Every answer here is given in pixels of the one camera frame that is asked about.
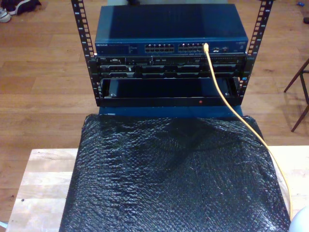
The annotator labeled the yellow network cable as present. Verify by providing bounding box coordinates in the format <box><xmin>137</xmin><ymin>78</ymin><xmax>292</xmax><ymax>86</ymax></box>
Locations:
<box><xmin>202</xmin><ymin>43</ymin><xmax>294</xmax><ymax>219</ymax></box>

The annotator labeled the black empty rack tray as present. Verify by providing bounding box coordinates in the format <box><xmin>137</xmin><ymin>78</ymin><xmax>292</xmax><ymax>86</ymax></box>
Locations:
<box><xmin>95</xmin><ymin>77</ymin><xmax>243</xmax><ymax>107</ymax></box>

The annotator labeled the black Dell rack server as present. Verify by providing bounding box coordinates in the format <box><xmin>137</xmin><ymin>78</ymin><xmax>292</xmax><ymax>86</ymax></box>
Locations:
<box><xmin>88</xmin><ymin>55</ymin><xmax>247</xmax><ymax>79</ymax></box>

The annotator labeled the black bubble wrap mat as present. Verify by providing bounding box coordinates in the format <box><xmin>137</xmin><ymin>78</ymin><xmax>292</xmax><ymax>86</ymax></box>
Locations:
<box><xmin>59</xmin><ymin>113</ymin><xmax>294</xmax><ymax>232</ymax></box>

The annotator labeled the brown wooden chair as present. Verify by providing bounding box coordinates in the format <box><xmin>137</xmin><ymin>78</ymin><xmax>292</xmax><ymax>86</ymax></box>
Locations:
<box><xmin>283</xmin><ymin>58</ymin><xmax>309</xmax><ymax>133</ymax></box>

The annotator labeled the dark sneaker white sole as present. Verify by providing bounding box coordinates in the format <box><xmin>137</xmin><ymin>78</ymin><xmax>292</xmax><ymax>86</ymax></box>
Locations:
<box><xmin>4</xmin><ymin>0</ymin><xmax>42</xmax><ymax>15</ymax></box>

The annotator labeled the blue rack base plate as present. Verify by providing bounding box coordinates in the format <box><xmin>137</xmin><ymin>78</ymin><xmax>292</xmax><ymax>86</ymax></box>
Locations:
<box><xmin>98</xmin><ymin>105</ymin><xmax>244</xmax><ymax>119</ymax></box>

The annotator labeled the blue Netgear network switch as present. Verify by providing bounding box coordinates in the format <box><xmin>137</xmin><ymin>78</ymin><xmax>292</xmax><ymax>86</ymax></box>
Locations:
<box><xmin>94</xmin><ymin>3</ymin><xmax>249</xmax><ymax>58</ymax></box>

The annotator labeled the black perforated rack post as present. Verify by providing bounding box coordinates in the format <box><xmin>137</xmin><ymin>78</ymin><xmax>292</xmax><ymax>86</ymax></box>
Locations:
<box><xmin>238</xmin><ymin>0</ymin><xmax>275</xmax><ymax>106</ymax></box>
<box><xmin>70</xmin><ymin>0</ymin><xmax>103</xmax><ymax>107</ymax></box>

